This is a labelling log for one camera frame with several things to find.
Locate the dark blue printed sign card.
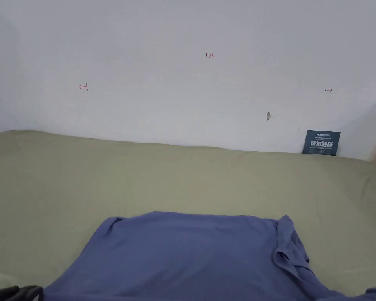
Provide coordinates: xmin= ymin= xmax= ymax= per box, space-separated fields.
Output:
xmin=302 ymin=130 xmax=342 ymax=156

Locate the bed with pale green sheet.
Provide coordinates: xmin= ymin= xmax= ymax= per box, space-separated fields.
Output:
xmin=0 ymin=130 xmax=376 ymax=301

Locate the dark blue shirt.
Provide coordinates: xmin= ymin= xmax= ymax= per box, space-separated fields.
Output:
xmin=41 ymin=211 xmax=376 ymax=301

